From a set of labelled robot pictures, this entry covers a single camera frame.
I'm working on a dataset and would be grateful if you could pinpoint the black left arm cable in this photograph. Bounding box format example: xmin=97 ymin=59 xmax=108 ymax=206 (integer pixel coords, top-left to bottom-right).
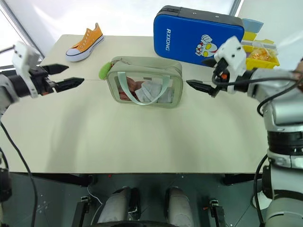
xmin=0 ymin=45 xmax=39 ymax=227

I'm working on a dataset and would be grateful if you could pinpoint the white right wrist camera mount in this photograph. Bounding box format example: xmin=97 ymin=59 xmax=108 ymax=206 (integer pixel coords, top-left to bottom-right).
xmin=214 ymin=36 xmax=247 ymax=94

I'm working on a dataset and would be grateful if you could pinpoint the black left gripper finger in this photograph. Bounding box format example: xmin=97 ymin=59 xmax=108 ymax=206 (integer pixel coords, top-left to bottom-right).
xmin=53 ymin=77 xmax=85 ymax=93
xmin=42 ymin=63 xmax=70 ymax=75

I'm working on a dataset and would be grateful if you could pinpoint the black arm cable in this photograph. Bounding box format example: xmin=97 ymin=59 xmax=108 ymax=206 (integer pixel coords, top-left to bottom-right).
xmin=0 ymin=45 xmax=39 ymax=227
xmin=211 ymin=68 xmax=303 ymax=227

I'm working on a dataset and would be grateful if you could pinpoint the yellow plastic bin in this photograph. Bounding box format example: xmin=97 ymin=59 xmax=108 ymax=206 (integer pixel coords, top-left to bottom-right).
xmin=241 ymin=30 xmax=281 ymax=70

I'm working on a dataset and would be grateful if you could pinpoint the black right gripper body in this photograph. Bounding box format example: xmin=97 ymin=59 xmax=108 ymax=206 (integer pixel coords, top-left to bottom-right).
xmin=208 ymin=57 xmax=230 ymax=96

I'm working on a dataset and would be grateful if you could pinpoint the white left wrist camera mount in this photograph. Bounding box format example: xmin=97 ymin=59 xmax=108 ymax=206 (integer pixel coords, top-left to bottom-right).
xmin=11 ymin=41 xmax=41 ymax=99

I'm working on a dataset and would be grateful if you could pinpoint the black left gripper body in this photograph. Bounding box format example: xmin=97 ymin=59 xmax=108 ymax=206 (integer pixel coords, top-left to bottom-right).
xmin=29 ymin=66 xmax=59 ymax=96

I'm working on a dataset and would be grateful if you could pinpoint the green transparent toiletry bag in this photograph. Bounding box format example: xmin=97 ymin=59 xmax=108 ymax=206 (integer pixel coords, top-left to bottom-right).
xmin=105 ymin=56 xmax=184 ymax=109

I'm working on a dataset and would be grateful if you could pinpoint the grey folded cloth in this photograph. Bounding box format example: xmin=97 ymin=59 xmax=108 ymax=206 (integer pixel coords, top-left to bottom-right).
xmin=135 ymin=81 xmax=163 ymax=104

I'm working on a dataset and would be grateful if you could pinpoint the black table frame bracket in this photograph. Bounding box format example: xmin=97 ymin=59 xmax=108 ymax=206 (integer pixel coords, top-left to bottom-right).
xmin=208 ymin=199 xmax=225 ymax=227
xmin=74 ymin=195 xmax=92 ymax=227

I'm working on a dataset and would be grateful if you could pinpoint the light blue sponge block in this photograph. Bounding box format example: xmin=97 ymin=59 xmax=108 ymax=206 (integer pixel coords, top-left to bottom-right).
xmin=242 ymin=17 xmax=264 ymax=34

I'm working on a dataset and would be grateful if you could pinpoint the red folded cloth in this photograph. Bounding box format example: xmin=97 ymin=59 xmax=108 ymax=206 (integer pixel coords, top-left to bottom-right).
xmin=117 ymin=77 xmax=143 ymax=101

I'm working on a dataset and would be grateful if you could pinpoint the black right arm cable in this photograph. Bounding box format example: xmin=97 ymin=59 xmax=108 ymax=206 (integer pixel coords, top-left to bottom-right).
xmin=211 ymin=68 xmax=303 ymax=227

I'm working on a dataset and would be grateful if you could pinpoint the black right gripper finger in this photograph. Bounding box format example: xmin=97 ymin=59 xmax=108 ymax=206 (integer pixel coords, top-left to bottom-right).
xmin=186 ymin=79 xmax=218 ymax=98
xmin=201 ymin=58 xmax=218 ymax=69

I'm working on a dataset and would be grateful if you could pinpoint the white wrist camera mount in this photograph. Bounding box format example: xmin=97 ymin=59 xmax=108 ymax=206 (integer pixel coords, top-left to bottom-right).
xmin=214 ymin=36 xmax=247 ymax=94
xmin=11 ymin=41 xmax=41 ymax=99

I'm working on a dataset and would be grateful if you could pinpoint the blue RXIONG kick pad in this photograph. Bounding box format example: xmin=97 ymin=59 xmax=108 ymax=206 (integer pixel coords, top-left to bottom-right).
xmin=152 ymin=5 xmax=245 ymax=68

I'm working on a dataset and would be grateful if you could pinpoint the grey rounded robot leg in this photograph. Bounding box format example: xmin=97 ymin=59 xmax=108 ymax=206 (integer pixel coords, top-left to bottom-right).
xmin=98 ymin=186 xmax=141 ymax=227
xmin=165 ymin=186 xmax=195 ymax=227

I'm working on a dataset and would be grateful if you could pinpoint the thin white cable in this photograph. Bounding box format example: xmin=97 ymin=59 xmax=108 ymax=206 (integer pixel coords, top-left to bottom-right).
xmin=87 ymin=183 xmax=104 ymax=205

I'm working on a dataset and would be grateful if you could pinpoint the orange canvas sneaker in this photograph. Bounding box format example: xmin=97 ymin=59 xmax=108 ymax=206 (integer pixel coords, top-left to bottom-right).
xmin=64 ymin=22 xmax=105 ymax=63

